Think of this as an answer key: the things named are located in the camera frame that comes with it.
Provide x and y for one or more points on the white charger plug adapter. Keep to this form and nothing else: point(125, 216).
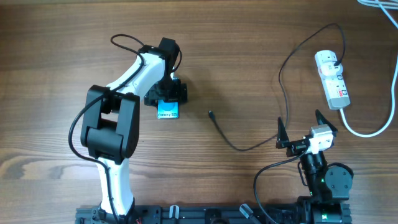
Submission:
point(329, 69)

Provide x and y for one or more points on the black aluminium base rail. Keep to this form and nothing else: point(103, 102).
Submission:
point(214, 214)

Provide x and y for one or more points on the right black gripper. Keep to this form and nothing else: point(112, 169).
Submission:
point(296, 147)

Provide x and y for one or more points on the teal screen Galaxy smartphone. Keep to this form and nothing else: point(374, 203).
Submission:
point(167, 110)

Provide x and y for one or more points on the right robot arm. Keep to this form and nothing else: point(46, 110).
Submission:
point(329, 184)

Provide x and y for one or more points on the white power strip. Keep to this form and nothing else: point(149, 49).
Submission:
point(334, 87)

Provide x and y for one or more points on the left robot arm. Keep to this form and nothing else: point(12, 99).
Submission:
point(110, 128)

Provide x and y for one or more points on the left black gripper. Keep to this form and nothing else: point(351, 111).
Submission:
point(179, 93)

